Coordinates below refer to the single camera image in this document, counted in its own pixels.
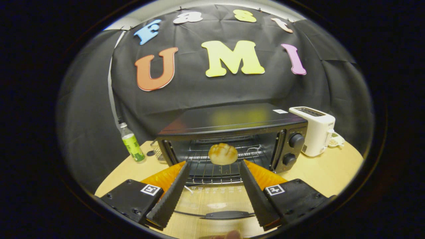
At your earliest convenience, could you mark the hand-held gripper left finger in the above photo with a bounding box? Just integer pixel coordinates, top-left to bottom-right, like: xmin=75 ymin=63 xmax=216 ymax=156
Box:
xmin=100 ymin=162 xmax=191 ymax=229

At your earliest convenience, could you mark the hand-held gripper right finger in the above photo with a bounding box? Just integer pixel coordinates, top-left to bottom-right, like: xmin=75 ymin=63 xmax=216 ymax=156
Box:
xmin=239 ymin=159 xmax=329 ymax=231

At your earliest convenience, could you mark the round bread bun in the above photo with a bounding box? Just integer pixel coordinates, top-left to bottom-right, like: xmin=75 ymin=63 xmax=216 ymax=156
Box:
xmin=208 ymin=143 xmax=238 ymax=165

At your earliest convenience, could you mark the black toaster oven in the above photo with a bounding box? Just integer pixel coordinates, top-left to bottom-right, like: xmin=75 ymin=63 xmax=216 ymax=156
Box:
xmin=157 ymin=103 xmax=308 ymax=220

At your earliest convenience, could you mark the white pop-up toaster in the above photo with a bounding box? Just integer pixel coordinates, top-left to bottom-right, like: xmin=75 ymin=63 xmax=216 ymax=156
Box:
xmin=289 ymin=106 xmax=336 ymax=157

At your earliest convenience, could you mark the clear utensil holder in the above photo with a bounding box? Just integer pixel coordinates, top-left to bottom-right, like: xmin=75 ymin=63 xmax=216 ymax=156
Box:
xmin=150 ymin=139 xmax=166 ymax=163

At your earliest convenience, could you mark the green label drink bottle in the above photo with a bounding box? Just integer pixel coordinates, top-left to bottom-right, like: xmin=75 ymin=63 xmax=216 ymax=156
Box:
xmin=120 ymin=122 xmax=146 ymax=162

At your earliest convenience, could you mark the white divided snack dish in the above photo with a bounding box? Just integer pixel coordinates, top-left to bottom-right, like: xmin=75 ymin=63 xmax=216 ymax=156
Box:
xmin=329 ymin=132 xmax=345 ymax=148

